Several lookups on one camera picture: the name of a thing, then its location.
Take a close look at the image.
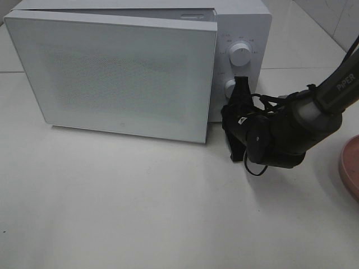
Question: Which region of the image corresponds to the lower white microwave knob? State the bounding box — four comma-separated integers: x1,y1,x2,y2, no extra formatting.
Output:
224,79,236,99

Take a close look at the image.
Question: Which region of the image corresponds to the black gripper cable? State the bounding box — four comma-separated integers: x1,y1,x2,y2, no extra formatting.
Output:
242,94,317,177

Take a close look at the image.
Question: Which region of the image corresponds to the pink round plate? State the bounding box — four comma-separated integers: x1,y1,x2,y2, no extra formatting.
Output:
339,135,358,202

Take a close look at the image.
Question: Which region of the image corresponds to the white microwave knob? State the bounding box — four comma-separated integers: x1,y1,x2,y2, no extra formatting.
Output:
228,41,252,67
224,79,236,99

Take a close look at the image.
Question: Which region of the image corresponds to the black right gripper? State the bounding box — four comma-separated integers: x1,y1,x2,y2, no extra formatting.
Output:
221,76,269,163

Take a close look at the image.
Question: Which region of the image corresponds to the upper white microwave knob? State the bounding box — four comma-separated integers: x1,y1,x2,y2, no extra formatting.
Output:
228,41,252,67

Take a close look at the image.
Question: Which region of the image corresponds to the white microwave oven body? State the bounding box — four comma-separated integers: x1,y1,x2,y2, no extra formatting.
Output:
11,1,272,122

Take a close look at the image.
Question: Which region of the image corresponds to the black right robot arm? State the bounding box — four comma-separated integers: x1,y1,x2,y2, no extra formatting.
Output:
221,40,358,169

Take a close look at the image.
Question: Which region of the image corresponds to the white microwave door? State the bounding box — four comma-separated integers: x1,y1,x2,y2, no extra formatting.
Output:
4,10,217,143

